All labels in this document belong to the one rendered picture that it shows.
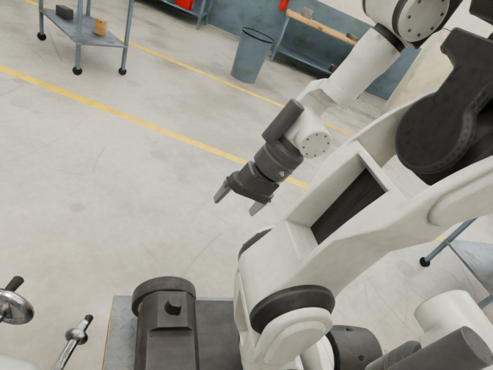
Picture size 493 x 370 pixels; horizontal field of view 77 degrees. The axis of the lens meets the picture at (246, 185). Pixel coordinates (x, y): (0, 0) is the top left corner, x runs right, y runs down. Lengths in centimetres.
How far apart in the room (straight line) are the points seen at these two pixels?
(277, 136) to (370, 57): 21
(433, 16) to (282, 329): 52
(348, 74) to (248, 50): 403
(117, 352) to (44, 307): 62
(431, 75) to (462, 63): 535
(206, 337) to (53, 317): 82
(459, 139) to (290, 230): 25
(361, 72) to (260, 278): 39
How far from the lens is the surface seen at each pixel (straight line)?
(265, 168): 66
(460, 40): 47
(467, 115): 43
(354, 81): 62
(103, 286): 169
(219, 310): 104
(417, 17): 58
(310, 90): 66
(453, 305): 42
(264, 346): 55
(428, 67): 577
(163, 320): 93
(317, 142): 61
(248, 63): 465
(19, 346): 159
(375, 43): 61
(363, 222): 42
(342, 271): 51
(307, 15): 684
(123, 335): 114
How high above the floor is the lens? 143
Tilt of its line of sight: 34 degrees down
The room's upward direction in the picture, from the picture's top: 25 degrees clockwise
